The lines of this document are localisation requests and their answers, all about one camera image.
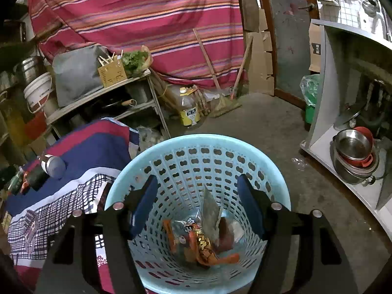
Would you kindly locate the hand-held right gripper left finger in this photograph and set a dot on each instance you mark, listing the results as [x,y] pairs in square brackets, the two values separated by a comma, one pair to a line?
[144,205]

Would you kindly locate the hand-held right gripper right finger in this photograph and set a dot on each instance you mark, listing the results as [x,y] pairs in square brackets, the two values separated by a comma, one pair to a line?
[249,202]

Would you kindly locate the orange plastic bag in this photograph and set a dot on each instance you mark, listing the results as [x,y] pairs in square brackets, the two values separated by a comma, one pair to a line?
[171,232]

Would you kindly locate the red orange foil wrapper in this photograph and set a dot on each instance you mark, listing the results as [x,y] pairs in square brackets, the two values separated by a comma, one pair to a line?
[211,214]

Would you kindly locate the yellow red snack wrapper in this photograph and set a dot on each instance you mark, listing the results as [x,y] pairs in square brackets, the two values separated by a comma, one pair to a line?
[206,248]

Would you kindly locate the light blue plastic basket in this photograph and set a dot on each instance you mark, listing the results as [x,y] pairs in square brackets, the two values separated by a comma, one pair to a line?
[196,159]

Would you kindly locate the clear jar with silver lid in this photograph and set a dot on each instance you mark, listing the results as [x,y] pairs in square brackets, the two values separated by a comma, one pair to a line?
[53,165]

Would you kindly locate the straw broom with wooden stick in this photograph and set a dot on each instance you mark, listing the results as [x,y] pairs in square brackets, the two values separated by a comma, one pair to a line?
[225,105]

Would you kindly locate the clear oil bottle yellow cap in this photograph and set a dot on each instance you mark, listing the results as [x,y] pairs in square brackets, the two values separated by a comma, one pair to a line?
[188,110]

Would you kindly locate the dark grey ribbed cup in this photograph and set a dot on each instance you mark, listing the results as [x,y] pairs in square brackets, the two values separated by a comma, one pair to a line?
[36,179]

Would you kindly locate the stack of stainless steel bowls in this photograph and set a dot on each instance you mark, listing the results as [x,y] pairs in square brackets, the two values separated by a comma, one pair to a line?
[352,147]

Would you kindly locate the grey wooden shelf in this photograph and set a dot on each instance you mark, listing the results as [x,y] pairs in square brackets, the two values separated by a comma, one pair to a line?
[101,93]

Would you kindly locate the green plastic bag bin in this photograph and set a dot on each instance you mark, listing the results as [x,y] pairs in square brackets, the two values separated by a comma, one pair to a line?
[311,98]

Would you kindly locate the green plastic bottle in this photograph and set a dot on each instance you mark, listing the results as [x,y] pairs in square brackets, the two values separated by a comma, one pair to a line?
[15,183]

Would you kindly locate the yellow chopstick holder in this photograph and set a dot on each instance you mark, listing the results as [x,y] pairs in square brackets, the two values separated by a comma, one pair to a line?
[111,75]

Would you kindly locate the flattened cardboard pieces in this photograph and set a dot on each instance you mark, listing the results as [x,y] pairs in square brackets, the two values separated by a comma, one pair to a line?
[260,67]

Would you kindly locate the red plastic bowl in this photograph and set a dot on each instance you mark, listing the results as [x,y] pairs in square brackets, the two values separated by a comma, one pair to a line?
[366,133]

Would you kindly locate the green leafy herbs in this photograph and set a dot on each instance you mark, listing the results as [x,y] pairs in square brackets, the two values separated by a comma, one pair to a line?
[134,59]

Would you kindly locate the grey fabric bag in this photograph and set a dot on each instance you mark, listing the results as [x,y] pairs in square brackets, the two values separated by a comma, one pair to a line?
[76,73]

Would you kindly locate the grey open cabinet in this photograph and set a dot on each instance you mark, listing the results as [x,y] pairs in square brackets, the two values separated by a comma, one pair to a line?
[321,67]

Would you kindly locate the white plastic bucket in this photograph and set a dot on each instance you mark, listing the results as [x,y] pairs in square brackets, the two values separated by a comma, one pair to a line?
[38,93]

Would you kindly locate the printed cardboard box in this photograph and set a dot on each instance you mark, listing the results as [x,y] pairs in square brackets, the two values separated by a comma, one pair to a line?
[314,49]

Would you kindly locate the stainless steel pot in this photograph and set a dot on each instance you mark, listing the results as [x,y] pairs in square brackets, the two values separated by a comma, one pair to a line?
[29,69]

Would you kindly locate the red striped hanging cloth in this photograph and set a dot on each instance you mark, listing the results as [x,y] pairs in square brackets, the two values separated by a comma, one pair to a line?
[137,15]

